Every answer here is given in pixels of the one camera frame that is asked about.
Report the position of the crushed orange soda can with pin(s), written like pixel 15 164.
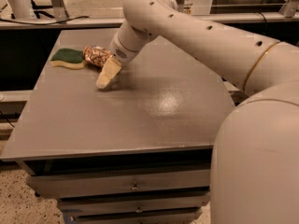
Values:
pixel 96 55

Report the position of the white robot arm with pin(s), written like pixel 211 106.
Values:
pixel 254 177

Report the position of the bottom grey drawer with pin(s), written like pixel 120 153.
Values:
pixel 146 217

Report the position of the grey drawer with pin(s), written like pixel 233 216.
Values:
pixel 146 217
pixel 85 185
pixel 137 203

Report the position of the grey drawer cabinet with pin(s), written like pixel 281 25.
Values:
pixel 161 115

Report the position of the grey metal upright left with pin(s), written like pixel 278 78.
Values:
pixel 59 9

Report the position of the white pipe post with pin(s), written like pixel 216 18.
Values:
pixel 22 9

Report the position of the top grey drawer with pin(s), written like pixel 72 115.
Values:
pixel 85 185

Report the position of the green and yellow sponge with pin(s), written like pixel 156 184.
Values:
pixel 68 58

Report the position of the middle grey drawer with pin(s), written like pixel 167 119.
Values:
pixel 137 203

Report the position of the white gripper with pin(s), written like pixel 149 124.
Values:
pixel 119 51

